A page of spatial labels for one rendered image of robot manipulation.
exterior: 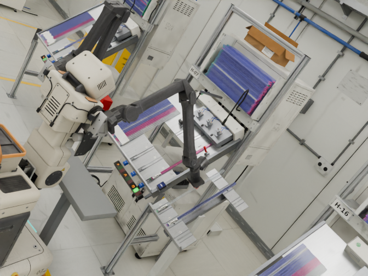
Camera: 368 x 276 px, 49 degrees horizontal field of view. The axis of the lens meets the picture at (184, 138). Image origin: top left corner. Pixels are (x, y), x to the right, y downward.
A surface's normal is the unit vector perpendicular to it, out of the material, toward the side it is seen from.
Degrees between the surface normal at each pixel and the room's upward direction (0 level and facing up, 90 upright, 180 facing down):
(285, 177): 90
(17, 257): 0
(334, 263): 45
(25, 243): 0
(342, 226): 90
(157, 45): 90
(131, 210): 90
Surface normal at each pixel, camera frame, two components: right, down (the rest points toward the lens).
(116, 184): -0.66, -0.10
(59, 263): 0.51, -0.78
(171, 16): 0.55, 0.62
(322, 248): -0.10, -0.63
